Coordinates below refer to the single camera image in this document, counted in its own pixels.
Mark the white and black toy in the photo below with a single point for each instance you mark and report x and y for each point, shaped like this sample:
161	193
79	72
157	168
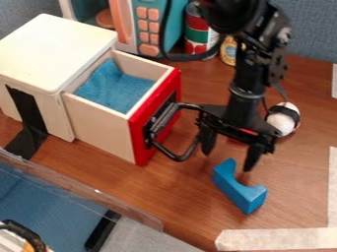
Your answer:
284	118

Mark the yellow bottle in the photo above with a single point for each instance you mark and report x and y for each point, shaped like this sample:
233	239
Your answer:
228	50

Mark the cabinet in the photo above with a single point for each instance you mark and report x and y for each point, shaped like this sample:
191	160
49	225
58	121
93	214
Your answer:
46	65

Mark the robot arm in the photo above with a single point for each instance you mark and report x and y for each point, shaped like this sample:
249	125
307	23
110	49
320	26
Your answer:
250	82

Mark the drawer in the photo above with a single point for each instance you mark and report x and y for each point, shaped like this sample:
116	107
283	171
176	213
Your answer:
131	108

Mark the red and green can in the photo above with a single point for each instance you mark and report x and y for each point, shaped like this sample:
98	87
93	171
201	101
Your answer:
199	32

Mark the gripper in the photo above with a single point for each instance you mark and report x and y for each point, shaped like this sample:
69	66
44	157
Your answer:
237	124

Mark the toy microwave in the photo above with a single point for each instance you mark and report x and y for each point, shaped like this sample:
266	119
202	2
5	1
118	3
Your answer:
131	23

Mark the blue cloth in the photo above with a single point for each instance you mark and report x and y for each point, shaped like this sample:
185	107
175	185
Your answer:
115	88

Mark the blue block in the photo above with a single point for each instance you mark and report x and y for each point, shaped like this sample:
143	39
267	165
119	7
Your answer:
239	189

